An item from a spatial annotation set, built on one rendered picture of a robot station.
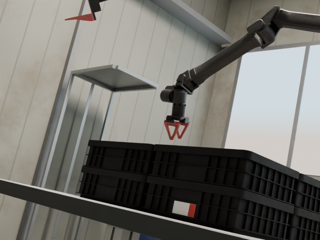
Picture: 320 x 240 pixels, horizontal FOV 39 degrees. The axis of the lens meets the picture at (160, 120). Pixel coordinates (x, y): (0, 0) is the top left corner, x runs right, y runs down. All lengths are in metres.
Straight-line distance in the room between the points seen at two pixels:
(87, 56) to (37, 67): 0.48
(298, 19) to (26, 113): 2.28
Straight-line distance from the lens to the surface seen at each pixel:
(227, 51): 1.85
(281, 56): 4.56
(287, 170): 1.44
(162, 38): 4.40
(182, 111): 1.88
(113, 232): 1.09
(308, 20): 1.73
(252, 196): 1.30
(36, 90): 3.52
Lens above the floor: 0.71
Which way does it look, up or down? 11 degrees up
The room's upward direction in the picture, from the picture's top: 13 degrees clockwise
